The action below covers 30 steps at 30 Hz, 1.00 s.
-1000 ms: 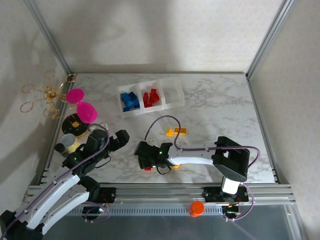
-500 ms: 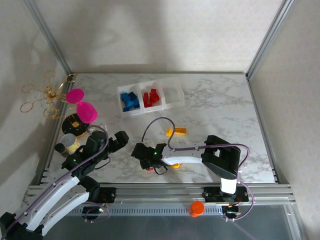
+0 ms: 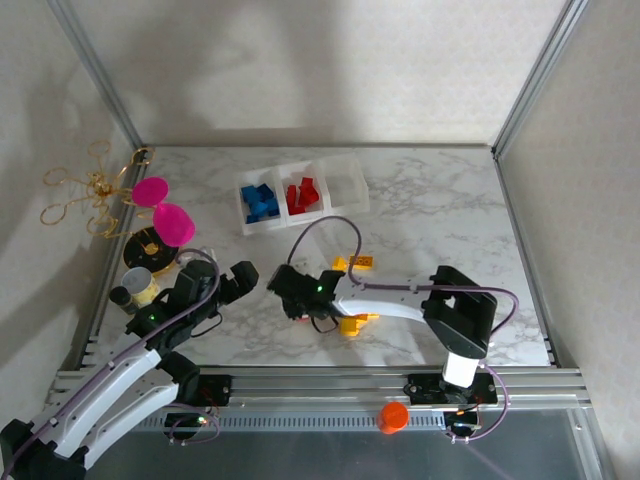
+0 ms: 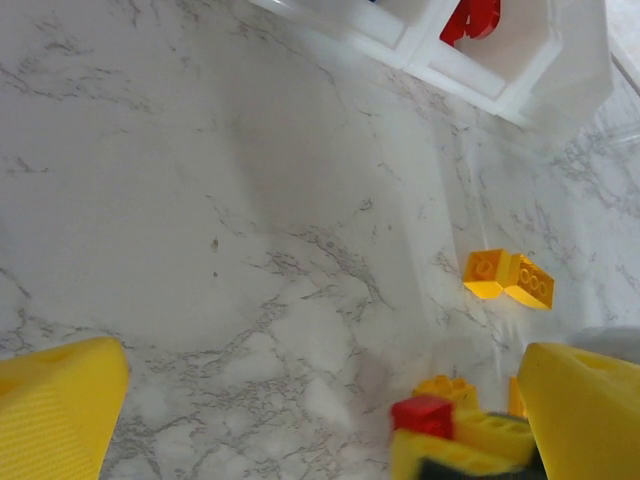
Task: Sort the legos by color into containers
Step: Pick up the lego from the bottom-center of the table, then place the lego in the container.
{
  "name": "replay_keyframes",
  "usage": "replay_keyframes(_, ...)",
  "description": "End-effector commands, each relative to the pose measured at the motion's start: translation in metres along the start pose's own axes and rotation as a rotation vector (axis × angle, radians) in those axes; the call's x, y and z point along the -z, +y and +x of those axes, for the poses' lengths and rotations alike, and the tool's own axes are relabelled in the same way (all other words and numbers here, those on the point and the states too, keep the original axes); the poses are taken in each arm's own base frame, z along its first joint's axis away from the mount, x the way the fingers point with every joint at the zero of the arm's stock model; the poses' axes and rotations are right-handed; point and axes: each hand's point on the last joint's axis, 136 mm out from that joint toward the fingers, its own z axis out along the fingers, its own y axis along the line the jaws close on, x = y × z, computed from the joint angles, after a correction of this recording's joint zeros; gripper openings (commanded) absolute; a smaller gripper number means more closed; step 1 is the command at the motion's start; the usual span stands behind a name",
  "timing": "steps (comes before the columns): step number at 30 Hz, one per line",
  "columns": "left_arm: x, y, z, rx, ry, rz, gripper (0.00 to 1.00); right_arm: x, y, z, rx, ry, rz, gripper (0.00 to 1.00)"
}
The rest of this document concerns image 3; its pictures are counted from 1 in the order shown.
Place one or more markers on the white plastic sorting bin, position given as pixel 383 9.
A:
pixel 350 210
pixel 307 220
pixel 262 227

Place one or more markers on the blue lego brick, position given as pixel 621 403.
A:
pixel 257 204
pixel 272 206
pixel 267 215
pixel 252 216
pixel 266 190
pixel 248 192

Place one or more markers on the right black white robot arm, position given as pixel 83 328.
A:
pixel 460 310

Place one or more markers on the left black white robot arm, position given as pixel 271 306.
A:
pixel 100 405

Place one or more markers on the cream cylindrical cup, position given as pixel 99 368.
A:
pixel 140 287

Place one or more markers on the pink round disc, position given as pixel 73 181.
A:
pixel 172 225
pixel 150 192

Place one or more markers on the small black cap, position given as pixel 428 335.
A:
pixel 121 298

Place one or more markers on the orange cylinder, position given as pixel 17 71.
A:
pixel 393 417

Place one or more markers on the small black controller board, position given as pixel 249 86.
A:
pixel 462 422
pixel 185 422

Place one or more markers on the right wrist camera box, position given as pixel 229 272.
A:
pixel 291 264

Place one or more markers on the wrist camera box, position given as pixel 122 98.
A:
pixel 291 264
pixel 184 260

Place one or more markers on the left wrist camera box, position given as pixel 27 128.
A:
pixel 184 260

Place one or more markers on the aluminium front frame rails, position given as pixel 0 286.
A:
pixel 320 387

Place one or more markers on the aluminium table side rail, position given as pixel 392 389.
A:
pixel 112 252
pixel 512 200

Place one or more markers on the aluminium table back rail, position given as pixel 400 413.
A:
pixel 320 145

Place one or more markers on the aluminium frame post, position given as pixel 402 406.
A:
pixel 98 75
pixel 539 75

